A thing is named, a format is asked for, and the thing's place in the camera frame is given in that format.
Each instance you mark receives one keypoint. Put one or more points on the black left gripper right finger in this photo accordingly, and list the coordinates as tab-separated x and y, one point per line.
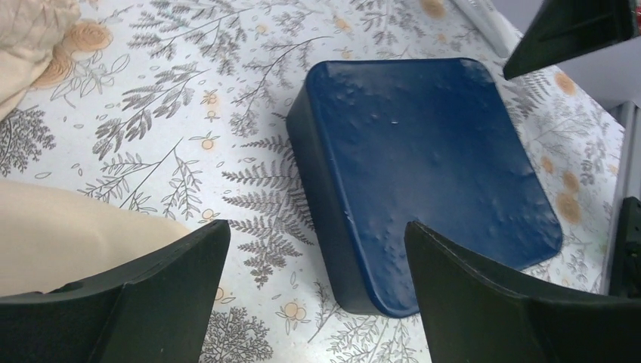
474	309

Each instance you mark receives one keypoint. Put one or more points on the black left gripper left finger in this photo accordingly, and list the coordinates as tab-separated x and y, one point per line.
153	309

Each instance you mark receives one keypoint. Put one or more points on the floral tablecloth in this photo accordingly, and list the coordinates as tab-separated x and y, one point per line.
177	109

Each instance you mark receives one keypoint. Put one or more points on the navy box lid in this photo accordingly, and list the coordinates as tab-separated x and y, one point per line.
381	143

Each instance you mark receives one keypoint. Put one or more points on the beige crumpled cloth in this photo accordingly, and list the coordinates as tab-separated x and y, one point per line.
50	236

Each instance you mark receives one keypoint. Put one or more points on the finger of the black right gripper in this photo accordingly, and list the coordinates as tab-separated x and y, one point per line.
565	29

